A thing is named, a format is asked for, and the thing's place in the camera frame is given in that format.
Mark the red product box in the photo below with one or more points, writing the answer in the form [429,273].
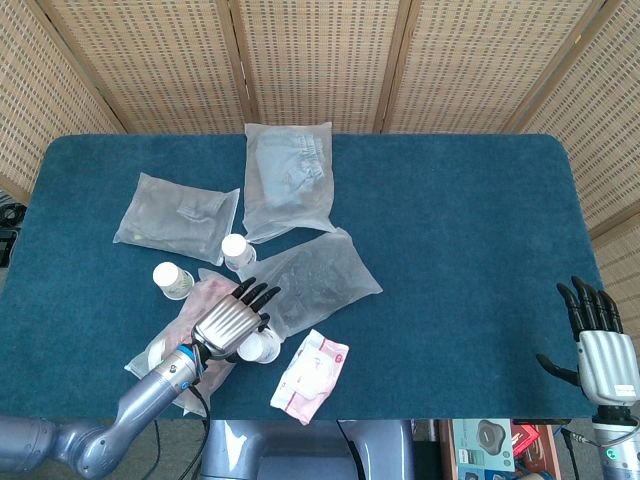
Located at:
[530,440]

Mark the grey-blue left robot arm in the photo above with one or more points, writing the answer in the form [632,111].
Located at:
[150,395]

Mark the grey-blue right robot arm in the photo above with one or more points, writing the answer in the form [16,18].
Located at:
[620,450]

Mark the white paper cup green leaves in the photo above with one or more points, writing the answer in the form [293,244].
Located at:
[171,281]

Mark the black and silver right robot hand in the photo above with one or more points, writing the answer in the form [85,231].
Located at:
[607,370]

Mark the frosted bag pink garment QR label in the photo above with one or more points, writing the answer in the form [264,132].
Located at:
[200,300]

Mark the black equipment beside table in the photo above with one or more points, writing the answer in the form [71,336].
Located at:
[6,240]

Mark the teal product box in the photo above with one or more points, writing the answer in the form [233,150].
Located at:
[482,442]

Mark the frosted bag with dark garment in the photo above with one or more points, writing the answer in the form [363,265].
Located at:
[320,275]

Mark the blue carpet table mat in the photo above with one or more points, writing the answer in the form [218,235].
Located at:
[450,250]

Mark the frosted bag with grey garment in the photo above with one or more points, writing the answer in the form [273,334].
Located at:
[170,215]

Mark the white paper cup light-blue flowers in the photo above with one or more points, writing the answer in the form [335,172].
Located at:
[235,250]

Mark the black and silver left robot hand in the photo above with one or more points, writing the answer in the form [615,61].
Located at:
[225,322]

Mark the frosted bag with light-blue garment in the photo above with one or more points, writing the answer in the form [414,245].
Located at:
[285,175]

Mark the pink wet wipes pack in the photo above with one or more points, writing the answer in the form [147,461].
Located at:
[312,375]

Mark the white paper cup navy flower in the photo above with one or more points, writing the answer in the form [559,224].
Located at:
[261,350]

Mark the grey-blue robot torso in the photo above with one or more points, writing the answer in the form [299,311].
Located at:
[300,447]

